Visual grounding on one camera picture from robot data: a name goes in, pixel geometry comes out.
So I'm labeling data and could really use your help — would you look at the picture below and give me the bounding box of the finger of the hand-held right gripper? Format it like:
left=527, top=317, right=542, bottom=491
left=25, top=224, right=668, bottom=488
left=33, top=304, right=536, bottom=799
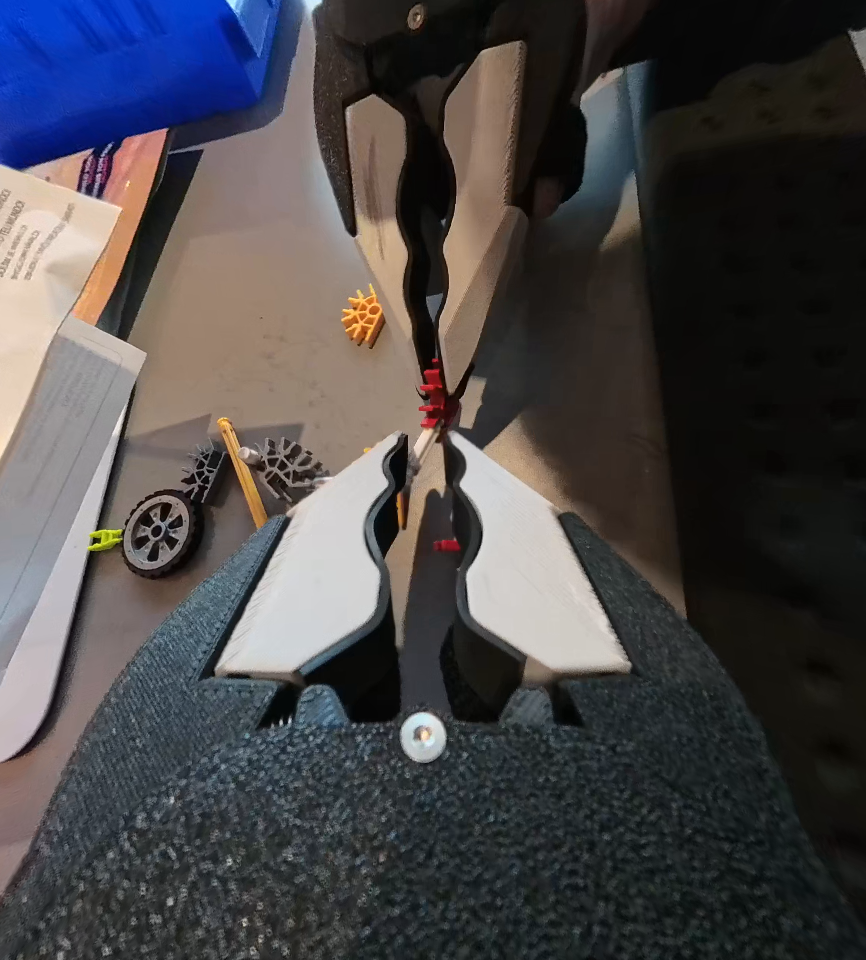
left=345, top=93, right=441, bottom=369
left=436, top=41, right=531, bottom=378

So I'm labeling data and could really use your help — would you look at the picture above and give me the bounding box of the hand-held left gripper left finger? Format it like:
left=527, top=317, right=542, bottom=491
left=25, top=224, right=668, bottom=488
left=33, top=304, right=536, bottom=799
left=215, top=432, right=410, bottom=684

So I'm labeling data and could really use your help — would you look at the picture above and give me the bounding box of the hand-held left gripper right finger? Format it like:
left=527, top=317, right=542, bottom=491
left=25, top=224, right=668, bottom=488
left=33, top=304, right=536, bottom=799
left=444, top=432, right=632, bottom=684

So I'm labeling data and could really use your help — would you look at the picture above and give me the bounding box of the red connector with white rod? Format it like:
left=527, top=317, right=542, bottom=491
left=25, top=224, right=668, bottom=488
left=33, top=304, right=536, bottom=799
left=406, top=357, right=464, bottom=474

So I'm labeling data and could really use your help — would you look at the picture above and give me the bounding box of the person's right forearm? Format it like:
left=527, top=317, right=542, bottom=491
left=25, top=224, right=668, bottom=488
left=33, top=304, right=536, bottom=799
left=590, top=0, right=866, bottom=72

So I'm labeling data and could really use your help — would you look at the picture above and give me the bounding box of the person's right hand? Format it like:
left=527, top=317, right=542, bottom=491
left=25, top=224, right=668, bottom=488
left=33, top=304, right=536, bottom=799
left=530, top=101, right=590, bottom=220

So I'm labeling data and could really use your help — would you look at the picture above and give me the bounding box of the orange printed toy box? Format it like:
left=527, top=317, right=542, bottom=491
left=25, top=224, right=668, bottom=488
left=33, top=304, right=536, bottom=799
left=28, top=127, right=173, bottom=328

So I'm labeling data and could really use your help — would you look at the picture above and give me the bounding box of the blue plastic bin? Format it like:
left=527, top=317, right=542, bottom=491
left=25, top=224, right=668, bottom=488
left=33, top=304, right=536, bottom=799
left=0, top=0, right=285, bottom=171

